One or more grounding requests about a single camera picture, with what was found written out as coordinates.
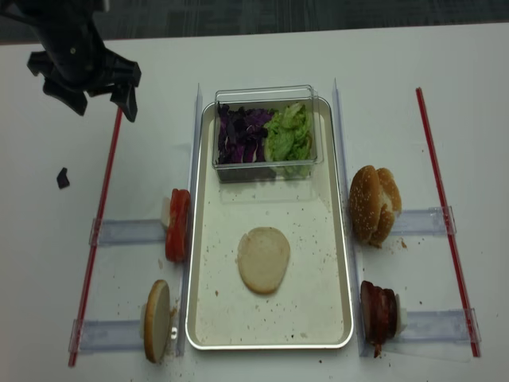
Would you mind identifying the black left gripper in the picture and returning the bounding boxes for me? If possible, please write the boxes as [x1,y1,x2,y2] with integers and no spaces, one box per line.
[27,11,141,123]

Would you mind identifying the pale bun bottom slice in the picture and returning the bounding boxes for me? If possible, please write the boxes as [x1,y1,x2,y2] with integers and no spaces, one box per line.
[237,227,291,294]

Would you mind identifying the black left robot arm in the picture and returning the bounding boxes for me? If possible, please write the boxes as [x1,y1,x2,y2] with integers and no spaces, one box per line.
[1,0,142,122]

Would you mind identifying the white tomato support block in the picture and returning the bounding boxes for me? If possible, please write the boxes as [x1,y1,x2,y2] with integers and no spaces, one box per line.
[160,197,171,230]

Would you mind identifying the red tomato slices stack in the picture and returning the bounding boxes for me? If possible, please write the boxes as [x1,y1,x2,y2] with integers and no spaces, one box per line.
[165,189,191,263]

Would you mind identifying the green lettuce leaves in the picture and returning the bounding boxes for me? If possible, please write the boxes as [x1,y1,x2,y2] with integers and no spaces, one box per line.
[263,102,313,162]

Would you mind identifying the brown meat patties stack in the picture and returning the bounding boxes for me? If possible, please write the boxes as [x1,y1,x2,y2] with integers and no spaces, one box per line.
[360,280,398,358]

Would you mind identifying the small dark cabbage scrap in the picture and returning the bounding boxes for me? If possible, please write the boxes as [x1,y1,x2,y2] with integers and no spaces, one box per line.
[56,167,70,189]

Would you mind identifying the purple cabbage leaves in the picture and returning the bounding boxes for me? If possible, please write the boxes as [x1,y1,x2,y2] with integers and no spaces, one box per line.
[216,103,274,165]

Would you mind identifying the left red tape strip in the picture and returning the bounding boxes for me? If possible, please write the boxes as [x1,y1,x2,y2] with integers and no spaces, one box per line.
[68,108,122,368]

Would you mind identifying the red tape strip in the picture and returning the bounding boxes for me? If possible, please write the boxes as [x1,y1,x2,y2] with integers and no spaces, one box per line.
[68,108,122,368]
[415,88,481,358]

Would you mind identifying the clear plastic salad container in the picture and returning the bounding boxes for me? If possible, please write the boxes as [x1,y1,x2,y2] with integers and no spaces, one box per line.
[212,85,321,183]

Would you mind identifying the left clear acrylic divider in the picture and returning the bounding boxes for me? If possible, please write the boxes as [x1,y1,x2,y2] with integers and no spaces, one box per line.
[175,84,203,357]

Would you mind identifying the plain bun bottom slice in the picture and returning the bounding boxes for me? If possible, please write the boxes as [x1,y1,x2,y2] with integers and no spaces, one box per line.
[143,279,170,364]

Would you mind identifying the sesame burger bun tops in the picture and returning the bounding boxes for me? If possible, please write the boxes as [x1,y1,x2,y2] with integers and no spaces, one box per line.
[348,166,402,248]

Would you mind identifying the cream metal serving tray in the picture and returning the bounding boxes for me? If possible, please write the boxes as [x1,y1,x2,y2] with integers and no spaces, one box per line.
[185,99,354,350]

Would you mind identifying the white patty support block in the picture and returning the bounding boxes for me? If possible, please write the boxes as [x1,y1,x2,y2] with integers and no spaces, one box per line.
[394,294,408,337]

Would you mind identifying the right red tape strip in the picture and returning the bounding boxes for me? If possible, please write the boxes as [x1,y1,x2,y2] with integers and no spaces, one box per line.
[415,88,481,358]

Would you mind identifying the clear rail behind tomatoes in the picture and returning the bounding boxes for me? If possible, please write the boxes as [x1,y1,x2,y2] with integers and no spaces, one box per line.
[89,219,166,247]

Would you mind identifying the clear rail under left buns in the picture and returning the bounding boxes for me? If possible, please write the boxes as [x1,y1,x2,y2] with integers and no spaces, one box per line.
[68,319,144,354]

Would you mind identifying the clear rail behind buns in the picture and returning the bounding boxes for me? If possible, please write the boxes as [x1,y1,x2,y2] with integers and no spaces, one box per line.
[390,206,457,236]

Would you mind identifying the clear rail behind patties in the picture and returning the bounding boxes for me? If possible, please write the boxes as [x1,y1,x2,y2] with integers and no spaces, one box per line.
[393,309,478,344]

